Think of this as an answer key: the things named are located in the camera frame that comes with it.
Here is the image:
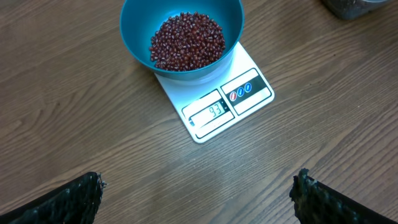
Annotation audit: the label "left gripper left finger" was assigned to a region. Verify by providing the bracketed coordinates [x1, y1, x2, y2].
[1, 172, 106, 224]

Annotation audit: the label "clear plastic container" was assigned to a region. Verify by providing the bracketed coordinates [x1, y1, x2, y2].
[322, 0, 391, 21]

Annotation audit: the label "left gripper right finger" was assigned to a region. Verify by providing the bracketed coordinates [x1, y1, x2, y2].
[289, 169, 397, 224]

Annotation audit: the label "white kitchen scale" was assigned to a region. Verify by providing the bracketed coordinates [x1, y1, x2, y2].
[156, 43, 275, 144]

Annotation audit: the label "red beans in bowl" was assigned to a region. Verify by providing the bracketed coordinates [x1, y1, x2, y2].
[149, 12, 226, 72]

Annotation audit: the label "blue bowl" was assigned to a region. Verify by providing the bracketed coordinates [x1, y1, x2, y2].
[119, 0, 245, 81]

